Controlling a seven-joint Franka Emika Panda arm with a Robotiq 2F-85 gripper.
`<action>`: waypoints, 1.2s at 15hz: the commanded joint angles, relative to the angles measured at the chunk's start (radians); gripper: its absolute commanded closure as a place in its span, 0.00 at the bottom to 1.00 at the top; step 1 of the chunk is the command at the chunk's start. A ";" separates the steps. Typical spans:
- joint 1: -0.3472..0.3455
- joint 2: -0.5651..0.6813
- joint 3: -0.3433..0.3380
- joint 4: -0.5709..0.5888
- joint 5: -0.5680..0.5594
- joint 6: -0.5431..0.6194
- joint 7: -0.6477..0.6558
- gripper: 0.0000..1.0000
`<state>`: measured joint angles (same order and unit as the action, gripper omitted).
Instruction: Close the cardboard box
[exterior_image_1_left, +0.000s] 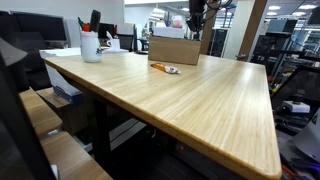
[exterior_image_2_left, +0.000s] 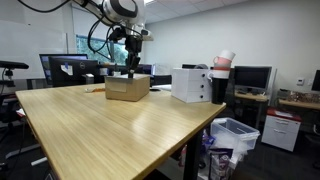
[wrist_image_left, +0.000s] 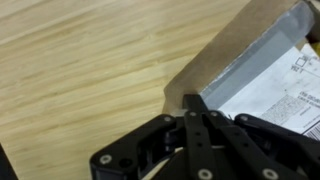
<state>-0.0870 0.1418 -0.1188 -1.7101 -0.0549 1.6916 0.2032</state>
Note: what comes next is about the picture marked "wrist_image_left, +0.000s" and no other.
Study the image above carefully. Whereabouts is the brown cardboard box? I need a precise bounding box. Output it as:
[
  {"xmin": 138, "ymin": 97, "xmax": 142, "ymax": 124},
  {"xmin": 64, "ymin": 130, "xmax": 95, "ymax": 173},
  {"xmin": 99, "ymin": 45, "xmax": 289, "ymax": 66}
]
[{"xmin": 162, "ymin": 0, "xmax": 320, "ymax": 142}]

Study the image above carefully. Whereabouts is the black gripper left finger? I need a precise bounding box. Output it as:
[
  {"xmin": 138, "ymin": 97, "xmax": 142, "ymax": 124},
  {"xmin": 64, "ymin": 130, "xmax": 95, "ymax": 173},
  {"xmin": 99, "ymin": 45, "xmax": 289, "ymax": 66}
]
[{"xmin": 89, "ymin": 94, "xmax": 218, "ymax": 180}]

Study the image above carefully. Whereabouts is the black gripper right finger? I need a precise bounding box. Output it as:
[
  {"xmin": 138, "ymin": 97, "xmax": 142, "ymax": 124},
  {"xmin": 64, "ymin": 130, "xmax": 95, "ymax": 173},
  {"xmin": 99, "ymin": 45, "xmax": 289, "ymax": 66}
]
[{"xmin": 195, "ymin": 94, "xmax": 320, "ymax": 180}]

